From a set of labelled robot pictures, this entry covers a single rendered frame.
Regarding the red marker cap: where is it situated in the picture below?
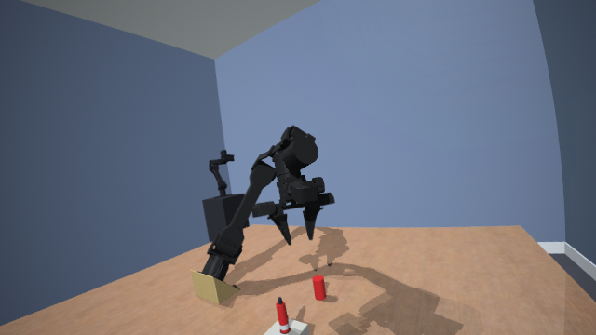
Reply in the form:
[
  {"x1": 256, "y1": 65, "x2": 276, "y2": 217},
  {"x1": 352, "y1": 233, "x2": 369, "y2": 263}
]
[{"x1": 312, "y1": 275, "x2": 326, "y2": 301}]

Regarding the red marker with white band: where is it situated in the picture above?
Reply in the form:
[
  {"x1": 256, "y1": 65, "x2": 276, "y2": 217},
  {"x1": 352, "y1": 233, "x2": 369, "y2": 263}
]
[{"x1": 276, "y1": 297, "x2": 290, "y2": 333}]

